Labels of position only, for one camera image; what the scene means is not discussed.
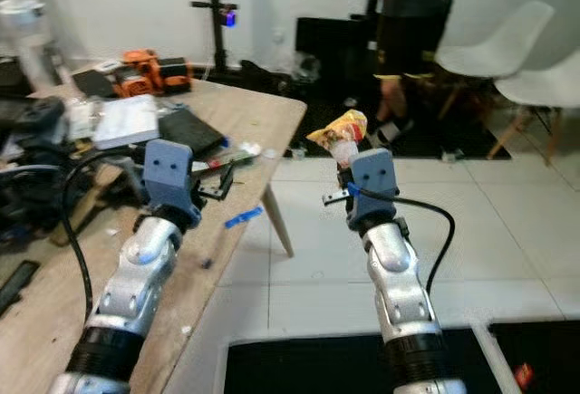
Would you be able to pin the small blue-lit device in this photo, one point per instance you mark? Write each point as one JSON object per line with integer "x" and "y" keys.
{"x": 230, "y": 19}

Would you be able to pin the black tripod stand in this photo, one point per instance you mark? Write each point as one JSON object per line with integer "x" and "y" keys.
{"x": 216, "y": 14}

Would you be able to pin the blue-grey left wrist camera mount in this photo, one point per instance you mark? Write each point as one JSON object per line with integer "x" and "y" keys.
{"x": 170, "y": 172}

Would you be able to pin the small black pad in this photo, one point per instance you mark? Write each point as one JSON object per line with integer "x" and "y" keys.
{"x": 92, "y": 82}

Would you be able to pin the red item of rubbish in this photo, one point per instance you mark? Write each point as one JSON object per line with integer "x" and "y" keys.
{"x": 524, "y": 375}

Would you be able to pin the clear plastic water bottle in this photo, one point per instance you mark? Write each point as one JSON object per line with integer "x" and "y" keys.
{"x": 25, "y": 36}

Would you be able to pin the black flat pouch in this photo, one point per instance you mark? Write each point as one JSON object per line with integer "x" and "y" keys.
{"x": 190, "y": 129}

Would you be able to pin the yellow orange snack wrapper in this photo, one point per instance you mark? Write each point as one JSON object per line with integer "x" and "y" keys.
{"x": 340, "y": 131}

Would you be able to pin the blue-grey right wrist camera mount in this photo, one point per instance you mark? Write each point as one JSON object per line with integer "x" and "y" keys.
{"x": 373, "y": 177}

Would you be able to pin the white flat box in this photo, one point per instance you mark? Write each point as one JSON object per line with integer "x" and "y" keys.
{"x": 127, "y": 122}

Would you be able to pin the light wooden table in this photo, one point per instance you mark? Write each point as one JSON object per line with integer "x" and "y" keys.
{"x": 208, "y": 249}

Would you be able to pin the black floor mat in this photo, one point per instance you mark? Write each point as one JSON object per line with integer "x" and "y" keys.
{"x": 426, "y": 140}

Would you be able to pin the orange and black power tool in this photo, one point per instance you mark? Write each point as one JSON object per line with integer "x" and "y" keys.
{"x": 145, "y": 61}

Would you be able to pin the person in dark clothes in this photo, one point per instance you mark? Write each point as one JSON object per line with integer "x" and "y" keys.
{"x": 412, "y": 41}

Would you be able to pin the white chair with wooden legs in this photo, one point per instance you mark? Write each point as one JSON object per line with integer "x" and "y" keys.
{"x": 544, "y": 86}
{"x": 494, "y": 45}

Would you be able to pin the black remote control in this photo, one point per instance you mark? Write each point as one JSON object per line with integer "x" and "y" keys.
{"x": 18, "y": 287}

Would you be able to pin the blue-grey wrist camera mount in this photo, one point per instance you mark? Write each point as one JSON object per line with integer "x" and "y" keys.
{"x": 170, "y": 172}
{"x": 373, "y": 177}

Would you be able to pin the blue tape strip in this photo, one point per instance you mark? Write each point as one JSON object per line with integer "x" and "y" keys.
{"x": 243, "y": 219}

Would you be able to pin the black bag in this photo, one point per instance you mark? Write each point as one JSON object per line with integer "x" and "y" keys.
{"x": 27, "y": 186}

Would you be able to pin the black equipment case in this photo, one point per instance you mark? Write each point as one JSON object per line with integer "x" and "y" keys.
{"x": 331, "y": 48}

